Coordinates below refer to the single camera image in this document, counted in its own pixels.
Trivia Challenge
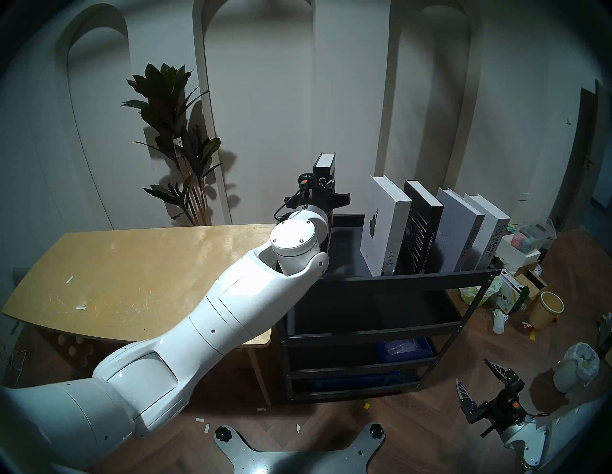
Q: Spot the light wooden table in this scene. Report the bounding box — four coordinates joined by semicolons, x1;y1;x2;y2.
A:
2;224;277;407

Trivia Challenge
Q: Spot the grey Statue of Liberty book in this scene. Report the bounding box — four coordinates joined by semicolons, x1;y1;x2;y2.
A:
360;175;412;279

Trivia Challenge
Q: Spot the brown cardboard box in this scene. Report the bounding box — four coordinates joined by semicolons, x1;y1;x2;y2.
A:
514;272;550;299

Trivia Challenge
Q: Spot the white Design Hotels Yearbook book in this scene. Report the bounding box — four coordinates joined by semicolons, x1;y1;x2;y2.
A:
464;194;511;269

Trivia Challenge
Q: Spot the thin floor cable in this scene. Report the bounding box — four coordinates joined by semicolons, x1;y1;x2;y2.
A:
0;346;29;388

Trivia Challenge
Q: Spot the grey Discontent book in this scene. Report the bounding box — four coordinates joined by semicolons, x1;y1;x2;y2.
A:
433;188;486;273

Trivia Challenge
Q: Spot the black three-tier shelf cart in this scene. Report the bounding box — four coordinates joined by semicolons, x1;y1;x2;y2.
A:
269;213;503;402

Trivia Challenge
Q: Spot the black Crime and Punishment book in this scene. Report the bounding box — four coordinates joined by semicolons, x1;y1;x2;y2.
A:
313;152;337;192

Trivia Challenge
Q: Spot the light green plastic bag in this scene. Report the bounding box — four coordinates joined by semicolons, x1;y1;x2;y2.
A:
459;277;503;307

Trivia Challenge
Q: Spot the tall dark green plant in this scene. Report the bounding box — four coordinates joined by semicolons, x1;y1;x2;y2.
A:
121;63;225;226

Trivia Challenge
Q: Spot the dark grey door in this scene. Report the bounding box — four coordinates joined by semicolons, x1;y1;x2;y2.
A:
550;80;612;232

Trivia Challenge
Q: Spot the blue plastic bin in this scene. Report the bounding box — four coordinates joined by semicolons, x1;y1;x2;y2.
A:
378;337;433;364

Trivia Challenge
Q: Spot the beige round bucket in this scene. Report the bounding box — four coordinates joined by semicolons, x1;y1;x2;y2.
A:
528;291;565;331

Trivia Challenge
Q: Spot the black Fashion book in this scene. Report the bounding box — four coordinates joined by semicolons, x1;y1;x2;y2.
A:
394;180;444;276

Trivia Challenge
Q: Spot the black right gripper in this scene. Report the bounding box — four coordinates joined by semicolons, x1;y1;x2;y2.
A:
455;359;526;438

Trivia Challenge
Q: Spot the white bin with bag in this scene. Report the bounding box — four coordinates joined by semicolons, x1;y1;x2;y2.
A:
553;342;600;394

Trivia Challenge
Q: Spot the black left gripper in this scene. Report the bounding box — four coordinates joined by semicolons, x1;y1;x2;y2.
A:
282;184;352;215

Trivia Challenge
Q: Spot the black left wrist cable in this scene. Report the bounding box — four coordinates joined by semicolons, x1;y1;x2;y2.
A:
273;189;306;224

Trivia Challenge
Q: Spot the green and white carton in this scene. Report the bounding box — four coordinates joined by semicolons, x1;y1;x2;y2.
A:
496;270;530;314

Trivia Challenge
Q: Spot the clear plastic storage container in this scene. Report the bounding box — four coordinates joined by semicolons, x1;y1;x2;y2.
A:
511;219;557;254

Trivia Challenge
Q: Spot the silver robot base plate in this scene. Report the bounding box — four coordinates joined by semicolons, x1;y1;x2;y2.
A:
214;423;386;474

